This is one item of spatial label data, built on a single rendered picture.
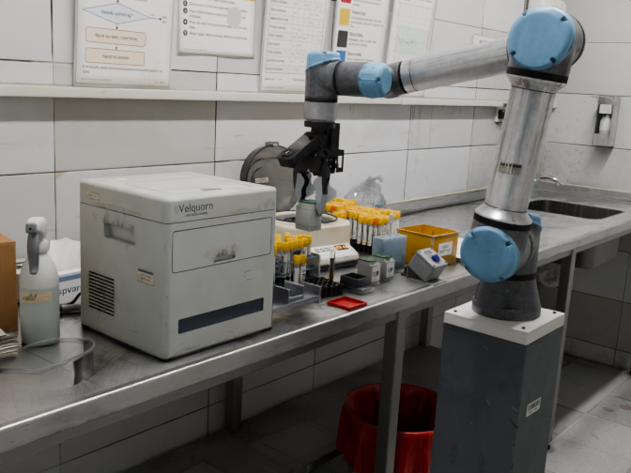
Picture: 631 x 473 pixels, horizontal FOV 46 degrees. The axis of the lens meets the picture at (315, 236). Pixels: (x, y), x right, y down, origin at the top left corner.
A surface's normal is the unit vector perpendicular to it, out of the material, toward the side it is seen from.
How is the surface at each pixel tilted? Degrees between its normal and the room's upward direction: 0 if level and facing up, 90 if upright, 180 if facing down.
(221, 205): 89
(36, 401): 0
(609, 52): 90
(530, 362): 90
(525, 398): 90
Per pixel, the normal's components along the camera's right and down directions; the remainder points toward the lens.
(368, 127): 0.76, 0.18
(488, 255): -0.50, 0.28
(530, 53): -0.46, 0.03
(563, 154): -0.65, 0.12
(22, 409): 0.05, -0.98
